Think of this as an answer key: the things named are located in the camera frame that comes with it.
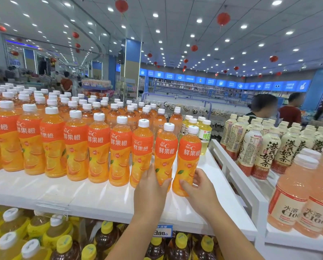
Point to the person's right hand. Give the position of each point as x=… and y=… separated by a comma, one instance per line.
x=204, y=194

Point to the person's left hand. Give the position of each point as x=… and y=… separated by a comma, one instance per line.
x=149, y=197

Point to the orange juice bottles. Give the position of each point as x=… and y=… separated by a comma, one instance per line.
x=7, y=143

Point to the person's right forearm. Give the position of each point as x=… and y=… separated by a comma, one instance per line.
x=232, y=238

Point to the person's left forearm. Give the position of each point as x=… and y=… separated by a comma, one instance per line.
x=134, y=241

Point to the white railed shelf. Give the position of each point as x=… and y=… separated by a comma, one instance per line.
x=245, y=190

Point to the yellow cap bottles lower shelf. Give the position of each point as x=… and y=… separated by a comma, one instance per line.
x=8, y=241

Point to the blue white price tag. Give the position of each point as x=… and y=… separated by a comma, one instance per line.
x=162, y=231

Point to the rows of cream tea bottles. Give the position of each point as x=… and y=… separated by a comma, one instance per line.
x=264, y=151

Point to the rows of light pink drinks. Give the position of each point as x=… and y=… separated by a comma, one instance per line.
x=291, y=197

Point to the blue illuminated sign band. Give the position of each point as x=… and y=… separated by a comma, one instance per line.
x=232, y=83

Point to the blue beige pillar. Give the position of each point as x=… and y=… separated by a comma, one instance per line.
x=131, y=70

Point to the red paper lantern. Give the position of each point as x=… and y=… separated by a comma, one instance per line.
x=121, y=5
x=194, y=48
x=273, y=59
x=223, y=18
x=75, y=34
x=1, y=28

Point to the blue rail display counter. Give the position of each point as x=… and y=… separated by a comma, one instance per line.
x=191, y=104

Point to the blue wall pillar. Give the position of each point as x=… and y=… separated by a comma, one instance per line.
x=317, y=89

